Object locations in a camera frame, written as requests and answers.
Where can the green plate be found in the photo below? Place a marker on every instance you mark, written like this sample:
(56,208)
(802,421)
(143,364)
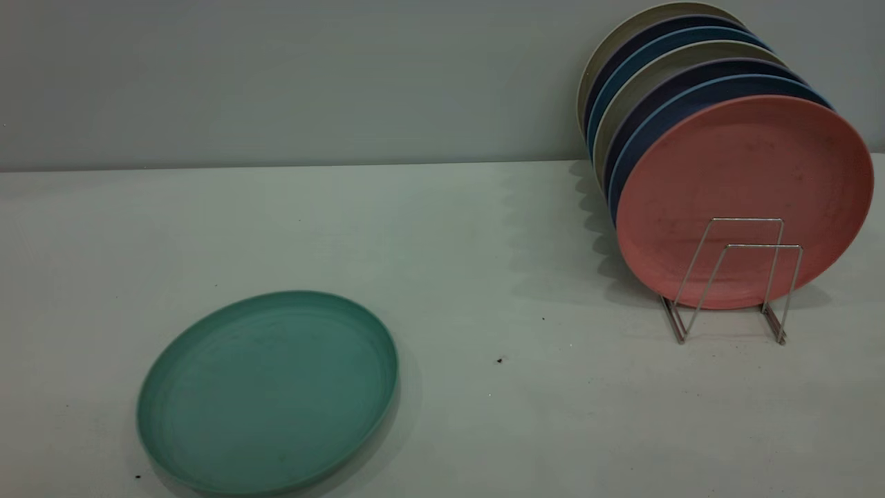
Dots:
(269,394)

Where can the pink plate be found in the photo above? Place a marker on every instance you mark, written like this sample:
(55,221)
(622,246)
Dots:
(747,187)

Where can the dark navy plate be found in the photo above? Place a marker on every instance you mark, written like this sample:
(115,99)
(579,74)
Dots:
(684,21)

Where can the beige plate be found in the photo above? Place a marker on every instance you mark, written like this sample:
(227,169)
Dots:
(712,48)
(674,7)

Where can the teal blue plate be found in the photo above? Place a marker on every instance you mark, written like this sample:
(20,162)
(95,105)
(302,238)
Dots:
(698,32)

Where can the dark purple plate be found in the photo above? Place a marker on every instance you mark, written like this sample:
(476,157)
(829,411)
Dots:
(733,66)

